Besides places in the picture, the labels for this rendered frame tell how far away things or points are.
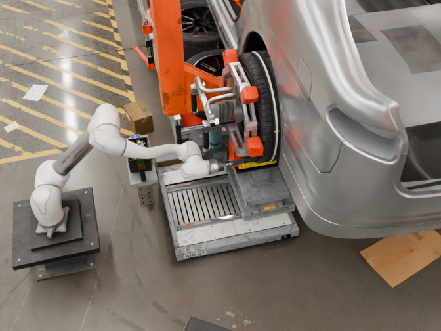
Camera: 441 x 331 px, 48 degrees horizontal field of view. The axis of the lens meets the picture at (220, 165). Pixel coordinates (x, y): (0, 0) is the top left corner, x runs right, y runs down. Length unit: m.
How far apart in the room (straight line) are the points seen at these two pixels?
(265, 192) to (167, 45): 1.15
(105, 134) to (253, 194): 1.16
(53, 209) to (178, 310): 0.95
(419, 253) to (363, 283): 0.46
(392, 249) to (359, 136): 1.59
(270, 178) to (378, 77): 0.98
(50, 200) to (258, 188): 1.34
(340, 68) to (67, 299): 2.16
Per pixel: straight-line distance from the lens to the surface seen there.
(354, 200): 2.21
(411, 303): 3.37
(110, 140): 2.69
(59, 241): 3.15
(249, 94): 2.66
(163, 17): 3.05
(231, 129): 3.22
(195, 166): 2.90
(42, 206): 3.03
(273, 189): 3.40
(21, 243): 3.25
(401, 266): 3.48
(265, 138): 2.75
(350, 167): 2.09
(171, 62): 3.22
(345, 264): 3.40
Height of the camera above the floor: 2.79
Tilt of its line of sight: 47 degrees down
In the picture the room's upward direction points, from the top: straight up
